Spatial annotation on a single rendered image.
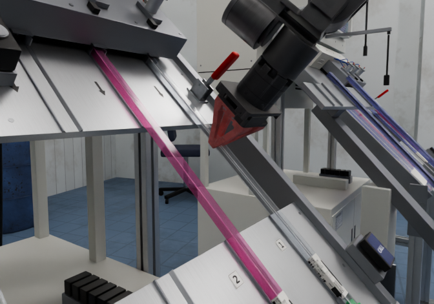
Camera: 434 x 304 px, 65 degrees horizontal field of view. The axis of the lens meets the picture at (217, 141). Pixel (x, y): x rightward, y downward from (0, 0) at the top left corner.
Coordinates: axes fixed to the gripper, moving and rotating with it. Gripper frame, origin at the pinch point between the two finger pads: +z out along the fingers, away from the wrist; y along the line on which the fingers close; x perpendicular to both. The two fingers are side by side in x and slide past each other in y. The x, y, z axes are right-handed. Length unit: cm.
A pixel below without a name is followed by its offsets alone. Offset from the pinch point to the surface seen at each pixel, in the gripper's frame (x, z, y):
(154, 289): 14.4, 0.7, 23.3
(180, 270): 14.1, 0.7, 19.7
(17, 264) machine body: -18, 62, 5
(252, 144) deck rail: 2.0, -0.5, -8.1
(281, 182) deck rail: 10.1, 0.2, -8.1
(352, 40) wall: -81, -14, -274
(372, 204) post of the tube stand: 22.6, 0.6, -37.2
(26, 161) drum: -161, 204, -93
